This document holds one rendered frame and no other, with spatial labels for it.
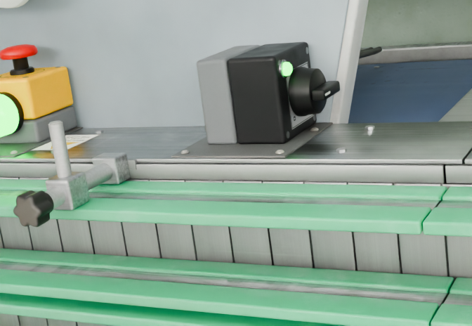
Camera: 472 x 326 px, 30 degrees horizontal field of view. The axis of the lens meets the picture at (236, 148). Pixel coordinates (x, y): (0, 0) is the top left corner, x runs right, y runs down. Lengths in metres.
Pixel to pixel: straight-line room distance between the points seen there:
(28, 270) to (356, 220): 0.36
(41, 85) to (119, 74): 0.08
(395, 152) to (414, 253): 0.08
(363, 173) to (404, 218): 0.10
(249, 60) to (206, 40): 0.12
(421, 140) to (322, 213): 0.14
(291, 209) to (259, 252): 0.12
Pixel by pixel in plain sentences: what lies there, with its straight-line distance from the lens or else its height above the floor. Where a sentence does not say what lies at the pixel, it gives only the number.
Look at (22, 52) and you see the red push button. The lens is 0.95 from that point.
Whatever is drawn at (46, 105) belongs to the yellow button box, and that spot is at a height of 0.80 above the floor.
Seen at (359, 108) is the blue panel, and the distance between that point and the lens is 0.99.
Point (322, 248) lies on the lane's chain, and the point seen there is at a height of 0.88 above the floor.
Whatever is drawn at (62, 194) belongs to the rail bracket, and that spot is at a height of 0.97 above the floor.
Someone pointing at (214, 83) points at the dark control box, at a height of 0.84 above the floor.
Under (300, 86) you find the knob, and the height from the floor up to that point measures 0.81.
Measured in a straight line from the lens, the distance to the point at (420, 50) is 1.34.
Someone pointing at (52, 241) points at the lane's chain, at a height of 0.88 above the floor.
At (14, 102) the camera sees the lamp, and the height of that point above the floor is 0.83.
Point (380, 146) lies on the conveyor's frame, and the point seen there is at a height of 0.84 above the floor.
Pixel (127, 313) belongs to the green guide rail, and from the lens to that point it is 0.77.
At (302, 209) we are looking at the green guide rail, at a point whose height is 0.95.
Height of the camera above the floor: 1.52
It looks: 59 degrees down
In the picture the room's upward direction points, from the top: 122 degrees counter-clockwise
